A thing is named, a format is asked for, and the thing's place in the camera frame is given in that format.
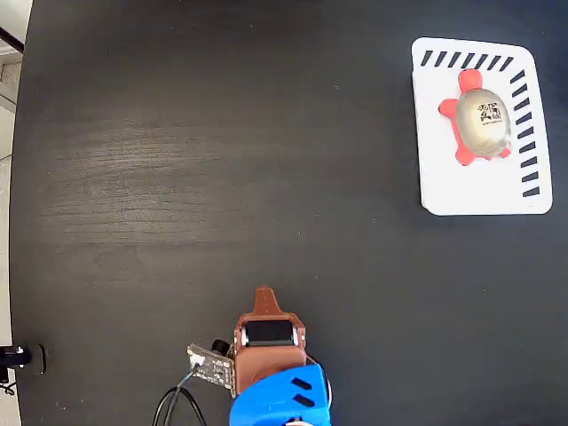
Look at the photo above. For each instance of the pink turtle toy gold shell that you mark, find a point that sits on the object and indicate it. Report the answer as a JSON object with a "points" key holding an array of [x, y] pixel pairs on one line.
{"points": [[481, 120]]}

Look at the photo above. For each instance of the brown gripper with servo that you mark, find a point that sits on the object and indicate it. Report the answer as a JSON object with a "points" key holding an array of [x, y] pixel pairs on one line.
{"points": [[269, 358]]}

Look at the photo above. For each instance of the black table clamp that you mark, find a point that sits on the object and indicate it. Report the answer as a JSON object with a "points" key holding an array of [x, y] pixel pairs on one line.
{"points": [[31, 357]]}

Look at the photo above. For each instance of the black metal bar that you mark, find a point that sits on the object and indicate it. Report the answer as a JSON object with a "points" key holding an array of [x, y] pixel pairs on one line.
{"points": [[11, 39]]}

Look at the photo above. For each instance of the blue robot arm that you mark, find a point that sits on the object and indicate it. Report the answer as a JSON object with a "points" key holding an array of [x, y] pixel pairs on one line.
{"points": [[275, 399]]}

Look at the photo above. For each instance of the black camera circuit board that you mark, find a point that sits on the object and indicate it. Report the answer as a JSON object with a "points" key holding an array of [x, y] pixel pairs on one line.
{"points": [[213, 368]]}

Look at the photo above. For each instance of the white plastic tray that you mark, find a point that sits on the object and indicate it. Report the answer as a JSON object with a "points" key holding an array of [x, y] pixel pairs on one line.
{"points": [[435, 186]]}

